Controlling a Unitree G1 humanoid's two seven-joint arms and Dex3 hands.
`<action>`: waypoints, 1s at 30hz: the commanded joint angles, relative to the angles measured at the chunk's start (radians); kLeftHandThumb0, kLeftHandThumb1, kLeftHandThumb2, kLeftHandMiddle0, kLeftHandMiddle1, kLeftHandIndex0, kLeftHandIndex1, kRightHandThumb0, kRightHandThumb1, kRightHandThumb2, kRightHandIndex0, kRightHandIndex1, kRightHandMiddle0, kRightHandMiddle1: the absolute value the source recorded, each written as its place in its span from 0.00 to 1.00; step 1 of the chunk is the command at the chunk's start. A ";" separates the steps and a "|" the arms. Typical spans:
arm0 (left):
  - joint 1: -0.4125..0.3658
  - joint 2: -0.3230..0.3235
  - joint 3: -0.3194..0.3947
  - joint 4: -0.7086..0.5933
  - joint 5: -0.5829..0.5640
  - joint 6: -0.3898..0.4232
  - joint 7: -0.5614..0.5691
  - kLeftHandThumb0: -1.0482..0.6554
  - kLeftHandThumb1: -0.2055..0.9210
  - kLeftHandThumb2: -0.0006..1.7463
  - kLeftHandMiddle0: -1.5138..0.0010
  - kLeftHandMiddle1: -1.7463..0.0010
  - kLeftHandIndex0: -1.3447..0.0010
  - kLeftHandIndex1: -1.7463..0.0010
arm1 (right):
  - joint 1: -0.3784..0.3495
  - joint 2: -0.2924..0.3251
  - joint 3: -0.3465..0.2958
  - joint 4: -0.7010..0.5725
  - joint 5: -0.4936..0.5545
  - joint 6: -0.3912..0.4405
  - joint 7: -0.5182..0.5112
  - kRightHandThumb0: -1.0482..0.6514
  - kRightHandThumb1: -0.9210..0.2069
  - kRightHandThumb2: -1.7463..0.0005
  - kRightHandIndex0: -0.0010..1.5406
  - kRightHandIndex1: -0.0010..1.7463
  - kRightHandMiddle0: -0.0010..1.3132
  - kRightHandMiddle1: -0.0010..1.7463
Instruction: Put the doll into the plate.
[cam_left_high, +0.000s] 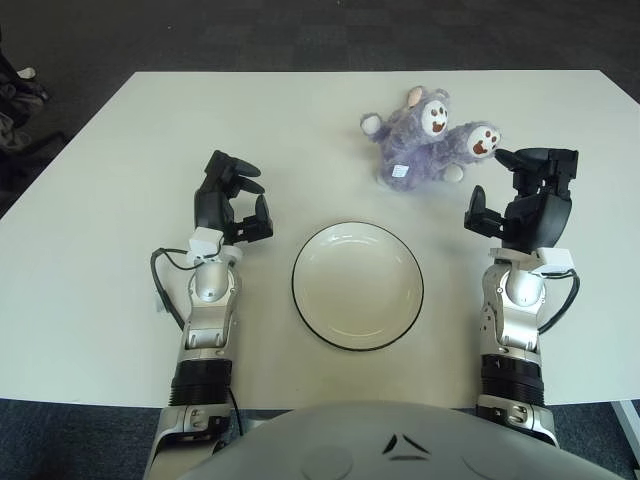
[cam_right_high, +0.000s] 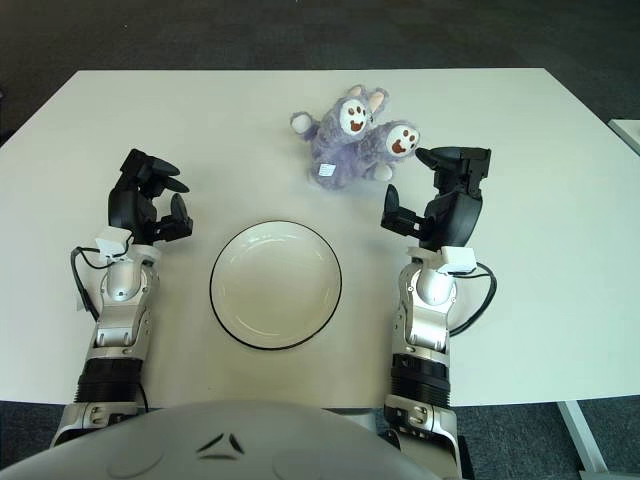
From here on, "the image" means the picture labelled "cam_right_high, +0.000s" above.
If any purple plush bunny doll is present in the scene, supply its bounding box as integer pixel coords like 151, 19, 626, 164
290, 85, 422, 191

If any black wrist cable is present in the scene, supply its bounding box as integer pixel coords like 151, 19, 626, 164
69, 245, 109, 321
447, 263, 499, 335

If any grey robot torso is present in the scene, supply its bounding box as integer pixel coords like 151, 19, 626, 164
0, 399, 441, 480

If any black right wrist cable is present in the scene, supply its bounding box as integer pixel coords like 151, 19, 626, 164
447, 263, 499, 335

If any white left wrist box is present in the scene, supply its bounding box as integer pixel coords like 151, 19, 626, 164
94, 230, 129, 259

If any white table leg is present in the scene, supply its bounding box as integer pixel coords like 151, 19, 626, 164
557, 399, 609, 474

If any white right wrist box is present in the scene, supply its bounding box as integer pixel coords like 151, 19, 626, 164
438, 246, 477, 275

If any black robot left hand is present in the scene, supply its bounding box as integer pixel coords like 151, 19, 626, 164
107, 148, 194, 246

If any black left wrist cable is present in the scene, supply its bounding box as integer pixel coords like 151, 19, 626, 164
69, 245, 109, 321

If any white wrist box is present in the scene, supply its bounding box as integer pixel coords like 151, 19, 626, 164
438, 246, 477, 275
94, 230, 129, 259

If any white plate black rim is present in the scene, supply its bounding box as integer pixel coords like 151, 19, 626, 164
209, 219, 344, 350

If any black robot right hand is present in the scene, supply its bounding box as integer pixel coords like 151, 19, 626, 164
379, 145, 493, 251

